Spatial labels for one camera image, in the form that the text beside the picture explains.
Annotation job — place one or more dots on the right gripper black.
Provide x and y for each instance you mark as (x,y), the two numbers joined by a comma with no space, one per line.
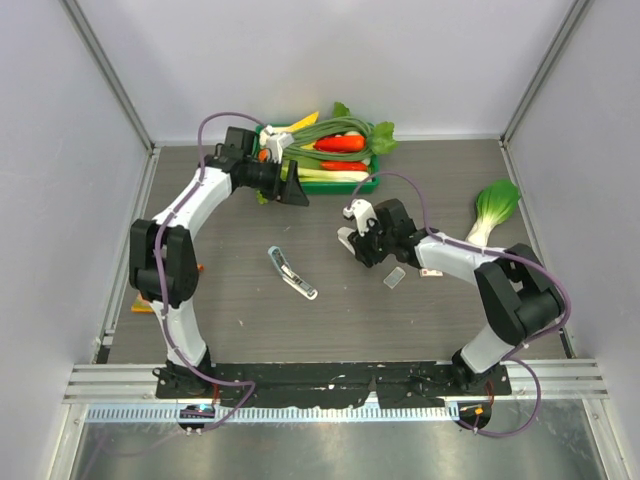
(363,251)

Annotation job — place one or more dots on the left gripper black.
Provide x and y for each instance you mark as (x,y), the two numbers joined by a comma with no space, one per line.
(288,192)

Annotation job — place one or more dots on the white stapler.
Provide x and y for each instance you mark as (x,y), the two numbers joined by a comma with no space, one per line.
(343,234)

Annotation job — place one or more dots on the small staple box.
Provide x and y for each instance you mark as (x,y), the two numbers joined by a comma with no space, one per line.
(430,273)

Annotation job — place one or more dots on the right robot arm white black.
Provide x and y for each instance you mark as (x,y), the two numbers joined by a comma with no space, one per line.
(517,294)

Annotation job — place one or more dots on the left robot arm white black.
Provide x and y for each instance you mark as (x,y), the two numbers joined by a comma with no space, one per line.
(162,260)

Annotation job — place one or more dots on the fake leek white green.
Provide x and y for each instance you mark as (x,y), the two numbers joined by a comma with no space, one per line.
(318,177)

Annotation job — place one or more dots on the fake small red chili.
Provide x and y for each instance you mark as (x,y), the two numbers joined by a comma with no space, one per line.
(344,166)

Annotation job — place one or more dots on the green plastic tray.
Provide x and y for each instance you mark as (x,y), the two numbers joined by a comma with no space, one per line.
(340,189)

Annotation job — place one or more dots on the fake green long beans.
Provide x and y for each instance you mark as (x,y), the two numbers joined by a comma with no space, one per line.
(325,128)

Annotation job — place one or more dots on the fake red pepper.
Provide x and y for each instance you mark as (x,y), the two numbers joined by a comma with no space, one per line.
(341,144)

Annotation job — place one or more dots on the fake yellow corn leaf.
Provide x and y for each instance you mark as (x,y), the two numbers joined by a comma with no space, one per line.
(307,121)

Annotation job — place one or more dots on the fake green lettuce leaf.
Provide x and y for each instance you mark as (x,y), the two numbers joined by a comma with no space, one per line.
(379,138)

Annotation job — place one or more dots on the fake bok choy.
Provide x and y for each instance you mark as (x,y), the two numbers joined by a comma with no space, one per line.
(494,205)

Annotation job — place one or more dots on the colourful candy bag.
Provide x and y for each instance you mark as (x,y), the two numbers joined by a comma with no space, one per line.
(141,305)

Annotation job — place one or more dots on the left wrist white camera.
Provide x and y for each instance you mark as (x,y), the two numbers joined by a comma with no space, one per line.
(276,140)

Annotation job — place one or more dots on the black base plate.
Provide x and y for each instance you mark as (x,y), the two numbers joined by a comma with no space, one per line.
(330,385)

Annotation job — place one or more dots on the slotted cable duct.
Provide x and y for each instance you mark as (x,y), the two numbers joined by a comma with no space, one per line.
(184,413)

